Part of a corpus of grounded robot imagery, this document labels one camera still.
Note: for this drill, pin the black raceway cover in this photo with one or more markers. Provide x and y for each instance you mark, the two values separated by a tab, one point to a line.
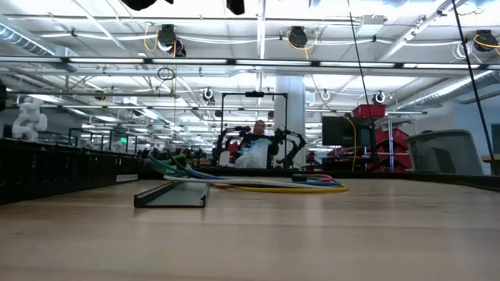
172	195

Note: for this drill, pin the long ceiling light strip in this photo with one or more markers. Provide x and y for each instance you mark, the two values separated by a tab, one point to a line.
187	61

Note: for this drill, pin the black gantry frame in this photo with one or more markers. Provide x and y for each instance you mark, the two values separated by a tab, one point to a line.
222	117

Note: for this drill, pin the silver ventilation duct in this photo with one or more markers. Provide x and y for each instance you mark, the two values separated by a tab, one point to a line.
23	39
449	89

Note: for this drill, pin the white plastic bag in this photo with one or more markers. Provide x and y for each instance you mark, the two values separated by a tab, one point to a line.
254	156

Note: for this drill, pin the black background robot arm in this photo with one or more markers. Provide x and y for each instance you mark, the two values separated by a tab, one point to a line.
222	142
291	148

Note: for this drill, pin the white pillar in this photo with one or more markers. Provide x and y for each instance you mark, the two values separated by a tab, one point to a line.
291	101

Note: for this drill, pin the red storage bin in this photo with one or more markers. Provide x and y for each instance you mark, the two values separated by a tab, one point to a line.
394	140
369	111

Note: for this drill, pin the black monitor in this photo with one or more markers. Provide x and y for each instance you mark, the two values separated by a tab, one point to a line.
340	130

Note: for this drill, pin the person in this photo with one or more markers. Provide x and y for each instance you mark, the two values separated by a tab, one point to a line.
258	129

